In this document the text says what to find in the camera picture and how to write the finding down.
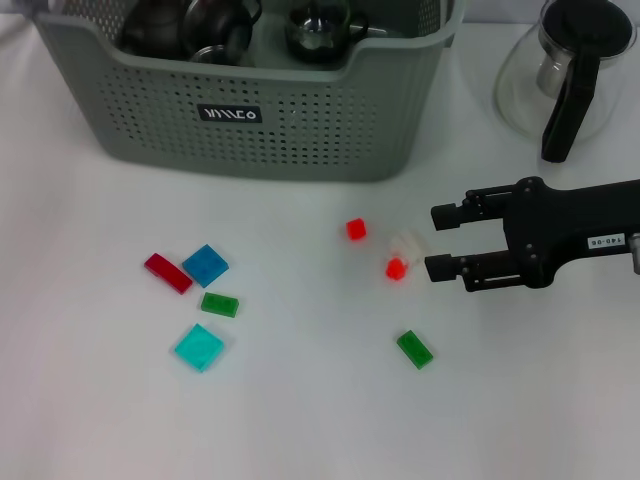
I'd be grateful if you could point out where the black ceramic teapot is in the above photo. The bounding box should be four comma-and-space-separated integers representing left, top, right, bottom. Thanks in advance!
119, 0, 189, 59

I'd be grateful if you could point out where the glass pitcher black handle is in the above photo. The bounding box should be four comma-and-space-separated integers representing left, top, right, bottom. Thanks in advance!
492, 0, 636, 164

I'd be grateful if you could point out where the white toy brick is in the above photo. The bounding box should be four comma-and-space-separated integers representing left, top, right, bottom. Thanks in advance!
389, 229, 431, 265

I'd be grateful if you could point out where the dark red long brick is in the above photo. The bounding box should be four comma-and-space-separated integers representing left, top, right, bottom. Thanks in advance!
143, 252, 194, 296

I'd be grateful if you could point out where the green rectangular brick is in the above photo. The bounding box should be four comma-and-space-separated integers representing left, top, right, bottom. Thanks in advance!
199, 291, 240, 319
396, 329, 435, 371

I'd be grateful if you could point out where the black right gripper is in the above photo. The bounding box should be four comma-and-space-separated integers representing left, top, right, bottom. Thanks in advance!
423, 176, 640, 294

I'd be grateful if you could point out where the cyan square brick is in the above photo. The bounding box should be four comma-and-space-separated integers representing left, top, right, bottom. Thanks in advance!
174, 323, 226, 374

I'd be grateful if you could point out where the grey perforated storage bin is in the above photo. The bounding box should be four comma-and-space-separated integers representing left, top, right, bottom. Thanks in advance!
22, 0, 466, 182

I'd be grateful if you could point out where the blue square brick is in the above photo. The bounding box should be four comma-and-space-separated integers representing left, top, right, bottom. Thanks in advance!
181, 243, 230, 289

